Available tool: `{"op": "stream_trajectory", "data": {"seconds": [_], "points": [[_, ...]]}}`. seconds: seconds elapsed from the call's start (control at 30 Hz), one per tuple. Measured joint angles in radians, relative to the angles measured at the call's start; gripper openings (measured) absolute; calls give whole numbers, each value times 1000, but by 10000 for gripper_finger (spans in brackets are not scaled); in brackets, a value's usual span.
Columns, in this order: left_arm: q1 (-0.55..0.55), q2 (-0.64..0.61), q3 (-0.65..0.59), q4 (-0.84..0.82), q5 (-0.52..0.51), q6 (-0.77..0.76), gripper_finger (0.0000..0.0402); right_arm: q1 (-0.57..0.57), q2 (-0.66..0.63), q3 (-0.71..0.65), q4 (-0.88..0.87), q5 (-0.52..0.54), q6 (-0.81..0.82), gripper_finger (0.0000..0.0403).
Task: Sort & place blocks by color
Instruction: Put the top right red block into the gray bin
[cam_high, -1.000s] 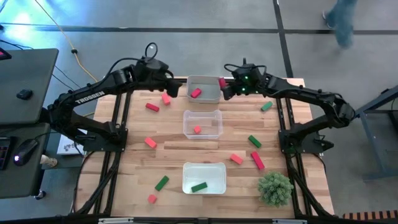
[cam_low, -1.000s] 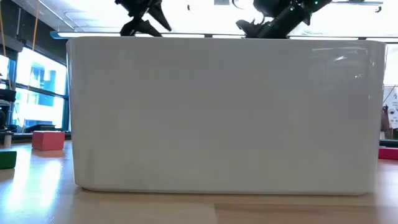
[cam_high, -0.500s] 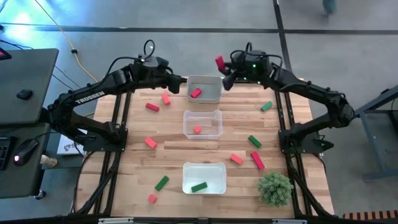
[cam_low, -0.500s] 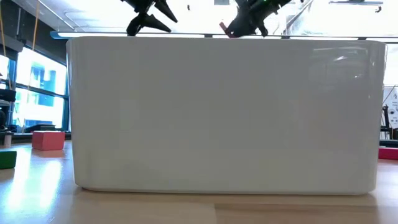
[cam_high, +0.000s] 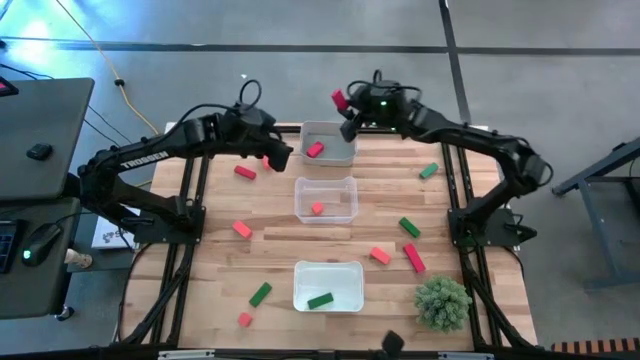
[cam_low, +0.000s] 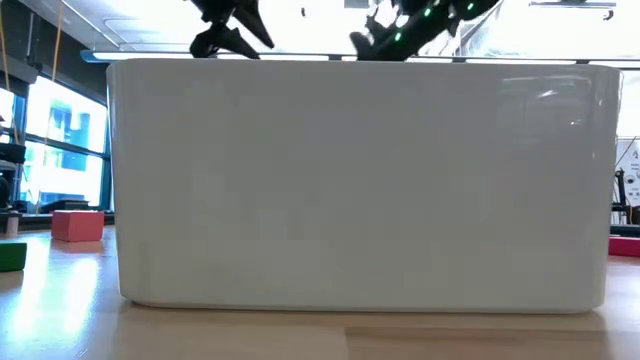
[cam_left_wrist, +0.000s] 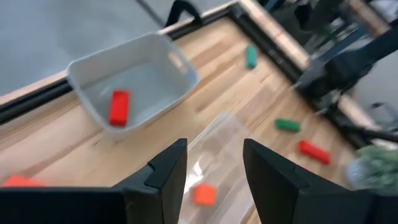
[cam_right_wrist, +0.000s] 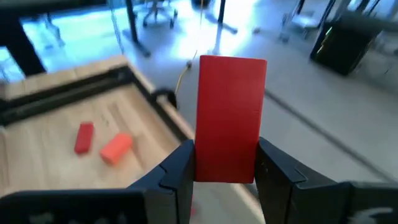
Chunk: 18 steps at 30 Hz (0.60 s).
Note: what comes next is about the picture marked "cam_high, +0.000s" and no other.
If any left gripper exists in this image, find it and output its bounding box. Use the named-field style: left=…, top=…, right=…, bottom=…
left=227, top=129, right=295, bottom=174

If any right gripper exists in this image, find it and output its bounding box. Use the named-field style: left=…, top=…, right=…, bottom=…
left=339, top=98, right=417, bottom=144

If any gray plastic bin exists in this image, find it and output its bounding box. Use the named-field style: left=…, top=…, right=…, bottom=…
left=299, top=119, right=359, bottom=168

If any clear plastic bin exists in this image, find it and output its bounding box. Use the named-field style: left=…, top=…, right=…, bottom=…
left=293, top=175, right=360, bottom=225

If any white plastic bin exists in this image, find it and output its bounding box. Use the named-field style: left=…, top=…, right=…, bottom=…
left=292, top=259, right=366, bottom=314

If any white paper with logo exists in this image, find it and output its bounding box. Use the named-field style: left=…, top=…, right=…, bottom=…
left=91, top=204, right=139, bottom=250

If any artificial green potted plant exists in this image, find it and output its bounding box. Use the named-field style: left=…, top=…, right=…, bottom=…
left=414, top=275, right=474, bottom=334

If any black desk support bar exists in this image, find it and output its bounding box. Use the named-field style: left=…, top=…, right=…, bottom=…
left=62, top=172, right=86, bottom=200

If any small white rounded object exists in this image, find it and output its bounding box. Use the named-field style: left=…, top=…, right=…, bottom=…
left=64, top=248, right=94, bottom=270

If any small black puck device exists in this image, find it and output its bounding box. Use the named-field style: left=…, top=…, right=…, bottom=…
left=26, top=143, right=55, bottom=162

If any black computer mouse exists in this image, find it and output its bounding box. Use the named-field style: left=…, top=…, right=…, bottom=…
left=21, top=222, right=64, bottom=268

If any gray metal stand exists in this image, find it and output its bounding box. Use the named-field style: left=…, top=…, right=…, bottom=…
left=550, top=135, right=640, bottom=292

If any dark gray desk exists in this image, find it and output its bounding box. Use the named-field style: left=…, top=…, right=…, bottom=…
left=0, top=197, right=82, bottom=321

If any black keyboard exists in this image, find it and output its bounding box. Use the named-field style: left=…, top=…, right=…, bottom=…
left=0, top=218, right=21, bottom=275

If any black and tan striped bar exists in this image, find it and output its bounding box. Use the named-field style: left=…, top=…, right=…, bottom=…
left=550, top=337, right=640, bottom=355

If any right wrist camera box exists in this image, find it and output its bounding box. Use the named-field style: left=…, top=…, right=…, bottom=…
left=366, top=79, right=402, bottom=104

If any black floor cable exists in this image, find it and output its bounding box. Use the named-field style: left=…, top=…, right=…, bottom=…
left=0, top=62, right=132, bottom=147
left=82, top=118, right=121, bottom=150

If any black aluminium table frame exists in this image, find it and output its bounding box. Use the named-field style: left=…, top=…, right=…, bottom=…
left=112, top=122, right=540, bottom=360

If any silver bracket plate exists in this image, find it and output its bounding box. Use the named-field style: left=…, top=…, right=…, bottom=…
left=157, top=349, right=217, bottom=360
left=437, top=351, right=495, bottom=360

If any yellow floor cable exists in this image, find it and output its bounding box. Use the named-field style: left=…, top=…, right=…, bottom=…
left=53, top=0, right=164, bottom=141

